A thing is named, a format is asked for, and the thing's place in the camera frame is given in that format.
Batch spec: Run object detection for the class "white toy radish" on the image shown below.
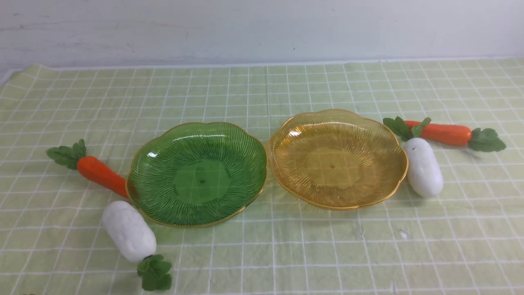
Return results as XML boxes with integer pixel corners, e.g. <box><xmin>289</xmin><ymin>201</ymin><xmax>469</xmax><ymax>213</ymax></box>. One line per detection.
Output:
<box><xmin>382</xmin><ymin>116</ymin><xmax>443</xmax><ymax>198</ymax></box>
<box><xmin>102</xmin><ymin>200</ymin><xmax>172</xmax><ymax>292</ymax></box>

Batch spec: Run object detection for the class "amber glass plate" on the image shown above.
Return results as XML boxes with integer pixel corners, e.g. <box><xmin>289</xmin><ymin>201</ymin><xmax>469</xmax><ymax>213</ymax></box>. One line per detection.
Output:
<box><xmin>267</xmin><ymin>109</ymin><xmax>409</xmax><ymax>211</ymax></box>

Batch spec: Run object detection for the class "green glass plate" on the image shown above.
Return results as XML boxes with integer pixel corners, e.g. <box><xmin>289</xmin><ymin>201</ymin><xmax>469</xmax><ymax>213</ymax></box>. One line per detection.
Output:
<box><xmin>125</xmin><ymin>122</ymin><xmax>268</xmax><ymax>228</ymax></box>

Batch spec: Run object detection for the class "orange toy carrot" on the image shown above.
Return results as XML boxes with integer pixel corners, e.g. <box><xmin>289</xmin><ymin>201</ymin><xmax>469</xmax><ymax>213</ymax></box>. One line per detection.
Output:
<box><xmin>45</xmin><ymin>139</ymin><xmax>129</xmax><ymax>198</ymax></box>
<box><xmin>387</xmin><ymin>117</ymin><xmax>506</xmax><ymax>155</ymax></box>

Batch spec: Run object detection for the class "green checked tablecloth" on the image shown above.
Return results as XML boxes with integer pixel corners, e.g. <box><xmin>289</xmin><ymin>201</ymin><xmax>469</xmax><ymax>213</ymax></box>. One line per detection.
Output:
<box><xmin>0</xmin><ymin>59</ymin><xmax>524</xmax><ymax>295</ymax></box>

